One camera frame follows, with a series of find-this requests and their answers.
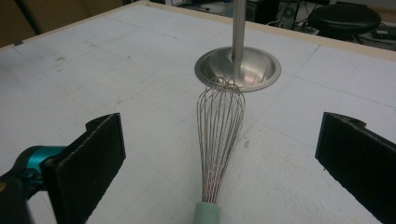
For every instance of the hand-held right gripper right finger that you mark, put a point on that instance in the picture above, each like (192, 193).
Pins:
(358, 161)

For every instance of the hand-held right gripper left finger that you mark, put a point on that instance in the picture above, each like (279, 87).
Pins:
(87, 168)

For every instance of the steel utensil stand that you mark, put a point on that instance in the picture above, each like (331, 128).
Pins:
(249, 70)

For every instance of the white grid mat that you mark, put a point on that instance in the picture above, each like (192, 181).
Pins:
(124, 77)

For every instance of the black round stool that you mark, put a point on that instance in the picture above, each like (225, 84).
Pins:
(344, 20)

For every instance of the black computer tower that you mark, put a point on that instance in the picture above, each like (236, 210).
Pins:
(288, 14)
(264, 11)

